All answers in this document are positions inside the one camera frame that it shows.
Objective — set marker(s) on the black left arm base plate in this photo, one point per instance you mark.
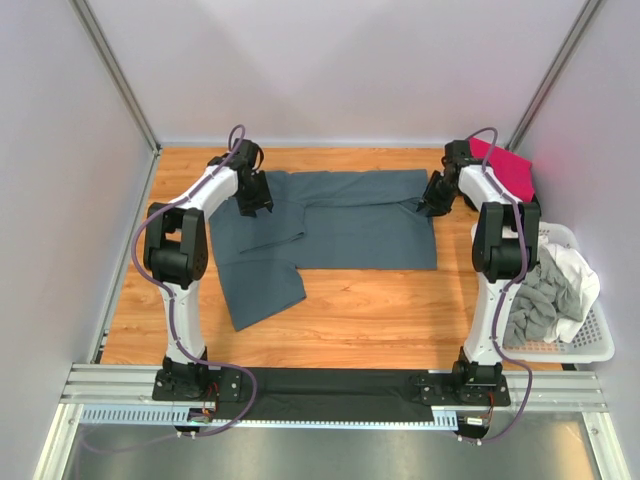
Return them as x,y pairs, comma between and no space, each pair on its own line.
196,382

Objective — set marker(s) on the aluminium corner post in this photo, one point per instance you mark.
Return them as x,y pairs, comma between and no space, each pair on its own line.
97,36
569,45

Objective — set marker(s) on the folded pink t-shirt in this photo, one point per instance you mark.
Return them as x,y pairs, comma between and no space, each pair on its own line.
513,172

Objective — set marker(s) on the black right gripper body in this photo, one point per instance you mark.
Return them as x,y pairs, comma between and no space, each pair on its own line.
438,196

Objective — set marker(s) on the left aluminium corner post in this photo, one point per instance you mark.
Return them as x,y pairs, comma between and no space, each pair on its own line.
97,36

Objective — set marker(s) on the grey slotted cable duct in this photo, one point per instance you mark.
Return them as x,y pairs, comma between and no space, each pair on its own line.
184,416

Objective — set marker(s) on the folded black t-shirt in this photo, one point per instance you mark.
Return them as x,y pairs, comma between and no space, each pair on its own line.
473,207

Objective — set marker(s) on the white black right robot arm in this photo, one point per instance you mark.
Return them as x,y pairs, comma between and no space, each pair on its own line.
504,250

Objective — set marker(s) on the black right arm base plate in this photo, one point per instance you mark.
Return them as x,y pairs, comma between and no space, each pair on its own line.
446,389

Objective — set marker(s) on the grey t-shirt in basket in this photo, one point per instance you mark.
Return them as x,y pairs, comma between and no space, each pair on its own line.
544,298

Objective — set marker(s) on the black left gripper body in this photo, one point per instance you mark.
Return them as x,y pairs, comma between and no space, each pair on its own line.
258,196

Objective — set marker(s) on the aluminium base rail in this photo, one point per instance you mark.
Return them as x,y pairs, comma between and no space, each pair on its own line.
542,391

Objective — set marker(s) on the right aluminium corner post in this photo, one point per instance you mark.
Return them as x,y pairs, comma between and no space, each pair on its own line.
569,45

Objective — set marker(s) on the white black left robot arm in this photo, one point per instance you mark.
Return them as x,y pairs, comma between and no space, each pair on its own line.
175,254

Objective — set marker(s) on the blue-grey t-shirt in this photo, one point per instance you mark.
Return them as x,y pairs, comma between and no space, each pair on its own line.
320,220

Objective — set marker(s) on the white t-shirt in basket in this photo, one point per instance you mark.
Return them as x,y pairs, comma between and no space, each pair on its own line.
585,282

